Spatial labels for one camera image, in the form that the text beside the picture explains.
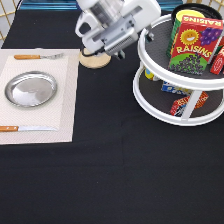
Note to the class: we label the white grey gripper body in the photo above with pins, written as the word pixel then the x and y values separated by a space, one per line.
pixel 104 31

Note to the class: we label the white two-tier lazy Susan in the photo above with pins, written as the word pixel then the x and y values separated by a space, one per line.
pixel 152 46

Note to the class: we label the black ribbed bowl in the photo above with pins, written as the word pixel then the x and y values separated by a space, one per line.
pixel 207 11

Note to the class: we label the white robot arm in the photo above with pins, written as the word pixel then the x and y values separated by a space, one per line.
pixel 147 11

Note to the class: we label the round silver metal plate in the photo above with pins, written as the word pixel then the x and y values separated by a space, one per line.
pixel 30 89

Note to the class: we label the round wooden coaster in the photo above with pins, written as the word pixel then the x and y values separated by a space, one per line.
pixel 93 61

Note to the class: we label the blue yellow can lower tier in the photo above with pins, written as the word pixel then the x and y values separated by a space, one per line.
pixel 149 75

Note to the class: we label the green yellow cylindrical can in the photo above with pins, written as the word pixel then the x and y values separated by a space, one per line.
pixel 177 22

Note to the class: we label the beige woven placemat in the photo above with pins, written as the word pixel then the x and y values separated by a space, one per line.
pixel 57 112

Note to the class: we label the red raisins box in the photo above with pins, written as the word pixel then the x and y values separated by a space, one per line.
pixel 195 42

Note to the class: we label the red box lower tier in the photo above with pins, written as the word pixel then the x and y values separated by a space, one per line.
pixel 179 105

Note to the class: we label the red butter box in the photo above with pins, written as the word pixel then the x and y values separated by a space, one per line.
pixel 218 63

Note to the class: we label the wooden handled fork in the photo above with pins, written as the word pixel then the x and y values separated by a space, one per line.
pixel 27 57

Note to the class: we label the wooden handled knife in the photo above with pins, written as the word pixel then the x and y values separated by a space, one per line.
pixel 25 128

